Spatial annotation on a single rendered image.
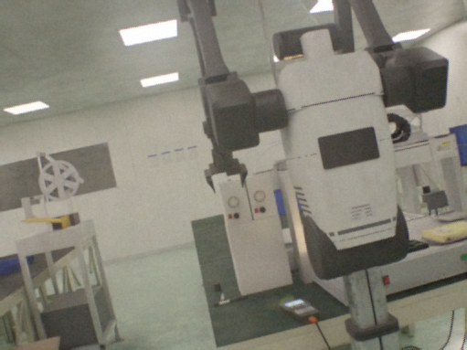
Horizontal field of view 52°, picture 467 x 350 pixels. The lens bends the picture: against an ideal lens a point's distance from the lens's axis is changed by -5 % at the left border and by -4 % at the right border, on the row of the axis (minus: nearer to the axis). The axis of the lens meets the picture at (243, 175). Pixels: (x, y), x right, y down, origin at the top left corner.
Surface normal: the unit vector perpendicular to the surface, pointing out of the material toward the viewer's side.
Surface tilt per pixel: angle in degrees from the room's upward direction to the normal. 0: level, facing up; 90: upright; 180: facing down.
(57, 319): 90
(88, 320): 90
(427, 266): 90
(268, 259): 90
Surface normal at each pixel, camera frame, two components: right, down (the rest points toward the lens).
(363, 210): 0.11, 0.00
